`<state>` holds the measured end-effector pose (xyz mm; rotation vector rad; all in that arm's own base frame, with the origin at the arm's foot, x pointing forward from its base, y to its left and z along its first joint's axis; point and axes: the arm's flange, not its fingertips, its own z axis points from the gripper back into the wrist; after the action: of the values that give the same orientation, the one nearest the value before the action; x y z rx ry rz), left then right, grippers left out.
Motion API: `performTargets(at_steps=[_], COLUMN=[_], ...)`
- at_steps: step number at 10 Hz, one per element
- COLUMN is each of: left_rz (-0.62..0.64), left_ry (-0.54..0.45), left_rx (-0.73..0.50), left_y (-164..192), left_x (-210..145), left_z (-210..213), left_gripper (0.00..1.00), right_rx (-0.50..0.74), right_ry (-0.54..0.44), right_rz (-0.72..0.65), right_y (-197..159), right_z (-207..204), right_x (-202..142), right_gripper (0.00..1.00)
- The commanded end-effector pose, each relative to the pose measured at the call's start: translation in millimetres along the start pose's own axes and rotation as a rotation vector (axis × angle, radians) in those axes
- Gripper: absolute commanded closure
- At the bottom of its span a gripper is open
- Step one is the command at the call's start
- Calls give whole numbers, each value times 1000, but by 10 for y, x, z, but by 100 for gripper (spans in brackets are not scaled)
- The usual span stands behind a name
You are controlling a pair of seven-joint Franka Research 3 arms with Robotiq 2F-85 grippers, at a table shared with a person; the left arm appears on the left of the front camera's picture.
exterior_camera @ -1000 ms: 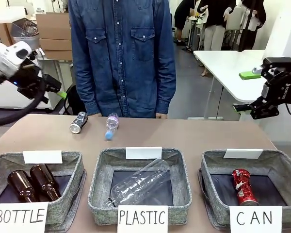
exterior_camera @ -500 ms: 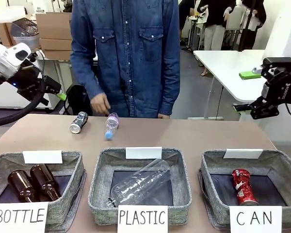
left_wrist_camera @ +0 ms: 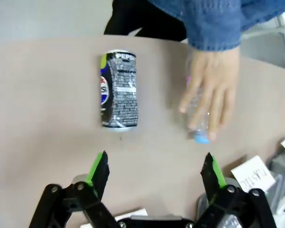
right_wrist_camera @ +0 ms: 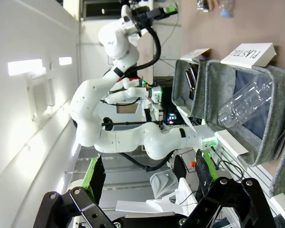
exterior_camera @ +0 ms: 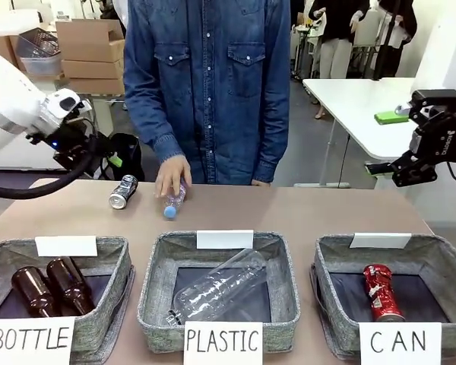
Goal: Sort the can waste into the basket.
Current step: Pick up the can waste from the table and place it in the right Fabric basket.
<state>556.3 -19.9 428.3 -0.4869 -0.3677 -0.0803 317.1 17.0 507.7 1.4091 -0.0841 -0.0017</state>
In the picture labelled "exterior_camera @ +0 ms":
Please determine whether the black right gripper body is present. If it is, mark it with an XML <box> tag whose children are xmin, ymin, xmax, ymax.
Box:
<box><xmin>408</xmin><ymin>113</ymin><xmax>456</xmax><ymax>165</ymax></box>

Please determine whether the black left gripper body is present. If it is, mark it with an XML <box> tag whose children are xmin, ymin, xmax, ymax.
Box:
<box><xmin>52</xmin><ymin>116</ymin><xmax>101</xmax><ymax>176</ymax></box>

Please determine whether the black drink can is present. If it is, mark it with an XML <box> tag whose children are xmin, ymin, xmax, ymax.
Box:
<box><xmin>109</xmin><ymin>174</ymin><xmax>140</xmax><ymax>211</ymax></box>

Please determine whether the small clear water bottle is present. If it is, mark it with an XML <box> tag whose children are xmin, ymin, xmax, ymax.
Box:
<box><xmin>163</xmin><ymin>180</ymin><xmax>189</xmax><ymax>221</ymax></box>

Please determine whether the brown glass bottle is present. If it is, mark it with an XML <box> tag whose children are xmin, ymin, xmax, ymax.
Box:
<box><xmin>10</xmin><ymin>265</ymin><xmax>61</xmax><ymax>319</ymax></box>
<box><xmin>46</xmin><ymin>256</ymin><xmax>97</xmax><ymax>317</ymax></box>

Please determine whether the crushed red can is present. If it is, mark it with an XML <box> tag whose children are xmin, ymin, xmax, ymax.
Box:
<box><xmin>362</xmin><ymin>264</ymin><xmax>406</xmax><ymax>323</ymax></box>

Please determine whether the large clear plastic bottle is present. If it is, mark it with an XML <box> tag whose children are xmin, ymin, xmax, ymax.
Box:
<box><xmin>166</xmin><ymin>248</ymin><xmax>268</xmax><ymax>326</ymax></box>

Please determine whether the person's left forearm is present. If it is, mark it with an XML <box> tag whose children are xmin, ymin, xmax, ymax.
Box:
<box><xmin>252</xmin><ymin>75</ymin><xmax>292</xmax><ymax>183</ymax></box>

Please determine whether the person's right forearm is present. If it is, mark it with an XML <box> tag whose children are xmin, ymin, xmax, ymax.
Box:
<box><xmin>123</xmin><ymin>85</ymin><xmax>186</xmax><ymax>165</ymax></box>

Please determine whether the grey basket labelled bottle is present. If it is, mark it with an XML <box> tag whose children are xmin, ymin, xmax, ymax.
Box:
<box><xmin>0</xmin><ymin>235</ymin><xmax>136</xmax><ymax>361</ymax></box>

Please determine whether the grey basket labelled plastic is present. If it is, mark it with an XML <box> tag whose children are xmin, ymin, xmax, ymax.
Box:
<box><xmin>138</xmin><ymin>230</ymin><xmax>301</xmax><ymax>354</ymax></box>

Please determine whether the grey basket labelled can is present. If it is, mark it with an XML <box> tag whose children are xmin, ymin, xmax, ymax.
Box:
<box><xmin>310</xmin><ymin>233</ymin><xmax>456</xmax><ymax>361</ymax></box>

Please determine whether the white paper sign CAN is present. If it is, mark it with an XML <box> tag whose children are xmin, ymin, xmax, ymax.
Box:
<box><xmin>358</xmin><ymin>322</ymin><xmax>442</xmax><ymax>365</ymax></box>

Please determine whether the person's right hand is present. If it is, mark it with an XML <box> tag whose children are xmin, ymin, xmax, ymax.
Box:
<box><xmin>154</xmin><ymin>155</ymin><xmax>194</xmax><ymax>199</ymax></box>

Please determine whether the large white table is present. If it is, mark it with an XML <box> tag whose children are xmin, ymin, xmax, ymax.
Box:
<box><xmin>294</xmin><ymin>78</ymin><xmax>429</xmax><ymax>189</ymax></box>

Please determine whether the black stand pole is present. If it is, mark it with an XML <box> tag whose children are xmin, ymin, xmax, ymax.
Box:
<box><xmin>372</xmin><ymin>0</ymin><xmax>401</xmax><ymax>82</ymax></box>

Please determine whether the flat cardboard box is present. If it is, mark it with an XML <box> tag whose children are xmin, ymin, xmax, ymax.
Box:
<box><xmin>68</xmin><ymin>77</ymin><xmax>125</xmax><ymax>95</ymax></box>
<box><xmin>59</xmin><ymin>37</ymin><xmax>126</xmax><ymax>63</ymax></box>
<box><xmin>61</xmin><ymin>59</ymin><xmax>125</xmax><ymax>81</ymax></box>

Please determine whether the wooden top bench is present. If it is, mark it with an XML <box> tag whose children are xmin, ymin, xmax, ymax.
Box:
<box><xmin>24</xmin><ymin>71</ymin><xmax>71</xmax><ymax>94</ymax></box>

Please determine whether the blank white card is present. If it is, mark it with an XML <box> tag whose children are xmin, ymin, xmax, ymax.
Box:
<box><xmin>196</xmin><ymin>230</ymin><xmax>255</xmax><ymax>250</ymax></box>
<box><xmin>34</xmin><ymin>235</ymin><xmax>99</xmax><ymax>258</ymax></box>
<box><xmin>349</xmin><ymin>232</ymin><xmax>413</xmax><ymax>249</ymax></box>

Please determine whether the bystander in black clothes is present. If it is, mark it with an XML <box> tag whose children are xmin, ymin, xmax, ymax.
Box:
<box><xmin>379</xmin><ymin>0</ymin><xmax>419</xmax><ymax>78</ymax></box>

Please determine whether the clear plastic bin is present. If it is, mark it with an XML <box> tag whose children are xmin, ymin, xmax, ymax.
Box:
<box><xmin>21</xmin><ymin>55</ymin><xmax>64</xmax><ymax>76</ymax></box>

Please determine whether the bystander in white trousers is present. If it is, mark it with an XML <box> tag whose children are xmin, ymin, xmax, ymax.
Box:
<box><xmin>309</xmin><ymin>0</ymin><xmax>370</xmax><ymax>81</ymax></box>

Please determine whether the person in denim shirt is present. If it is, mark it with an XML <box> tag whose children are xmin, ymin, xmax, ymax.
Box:
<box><xmin>123</xmin><ymin>0</ymin><xmax>292</xmax><ymax>187</ymax></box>

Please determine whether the small cardboard box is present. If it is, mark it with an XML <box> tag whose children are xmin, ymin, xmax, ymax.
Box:
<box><xmin>0</xmin><ymin>34</ymin><xmax>26</xmax><ymax>71</ymax></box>

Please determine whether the white foam roll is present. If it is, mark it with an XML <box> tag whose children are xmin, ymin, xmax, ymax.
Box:
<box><xmin>0</xmin><ymin>9</ymin><xmax>43</xmax><ymax>37</ymax></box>

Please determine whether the white paper sign BOTTLE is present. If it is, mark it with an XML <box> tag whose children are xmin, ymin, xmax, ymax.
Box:
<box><xmin>0</xmin><ymin>315</ymin><xmax>76</xmax><ymax>365</ymax></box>

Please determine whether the white paper sign PLASTIC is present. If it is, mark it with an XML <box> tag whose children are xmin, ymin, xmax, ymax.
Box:
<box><xmin>183</xmin><ymin>321</ymin><xmax>264</xmax><ymax>365</ymax></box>

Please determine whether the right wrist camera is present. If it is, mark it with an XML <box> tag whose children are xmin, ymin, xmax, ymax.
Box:
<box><xmin>410</xmin><ymin>89</ymin><xmax>456</xmax><ymax>116</ymax></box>

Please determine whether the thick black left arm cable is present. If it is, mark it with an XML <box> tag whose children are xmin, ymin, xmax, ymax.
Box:
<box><xmin>0</xmin><ymin>151</ymin><xmax>97</xmax><ymax>201</ymax></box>

